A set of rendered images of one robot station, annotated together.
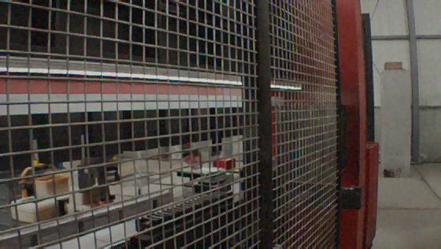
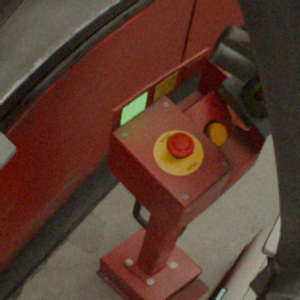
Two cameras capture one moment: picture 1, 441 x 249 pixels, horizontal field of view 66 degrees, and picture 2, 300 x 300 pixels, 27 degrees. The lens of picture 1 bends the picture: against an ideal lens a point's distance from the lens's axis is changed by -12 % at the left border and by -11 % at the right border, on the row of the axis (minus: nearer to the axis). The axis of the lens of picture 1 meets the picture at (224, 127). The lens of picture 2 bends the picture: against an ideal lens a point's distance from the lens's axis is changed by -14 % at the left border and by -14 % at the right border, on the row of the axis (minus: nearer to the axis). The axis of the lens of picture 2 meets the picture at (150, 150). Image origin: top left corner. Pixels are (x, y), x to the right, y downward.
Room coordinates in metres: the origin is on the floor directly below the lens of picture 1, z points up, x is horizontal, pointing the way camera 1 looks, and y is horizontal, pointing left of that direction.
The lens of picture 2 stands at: (2.45, 0.47, 1.68)
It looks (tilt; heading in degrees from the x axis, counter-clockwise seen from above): 61 degrees down; 177
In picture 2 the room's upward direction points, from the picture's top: 12 degrees clockwise
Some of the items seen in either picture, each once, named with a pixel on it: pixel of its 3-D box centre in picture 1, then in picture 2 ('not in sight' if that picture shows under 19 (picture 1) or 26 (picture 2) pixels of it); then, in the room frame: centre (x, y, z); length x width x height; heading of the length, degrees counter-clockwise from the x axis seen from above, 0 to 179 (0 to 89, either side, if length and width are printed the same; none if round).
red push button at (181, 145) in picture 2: not in sight; (179, 148); (1.96, 0.54, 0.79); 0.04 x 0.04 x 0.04
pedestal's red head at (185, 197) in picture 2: not in sight; (193, 140); (1.91, 0.56, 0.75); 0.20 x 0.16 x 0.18; 140
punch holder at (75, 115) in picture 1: (57, 137); not in sight; (1.20, 0.56, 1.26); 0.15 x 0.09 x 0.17; 148
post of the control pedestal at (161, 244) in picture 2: not in sight; (164, 227); (1.91, 0.56, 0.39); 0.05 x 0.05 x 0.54; 50
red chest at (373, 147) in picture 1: (345, 201); not in sight; (3.12, -1.04, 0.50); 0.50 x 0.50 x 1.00; 58
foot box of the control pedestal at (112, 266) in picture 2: not in sight; (156, 277); (1.93, 0.59, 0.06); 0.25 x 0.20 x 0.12; 50
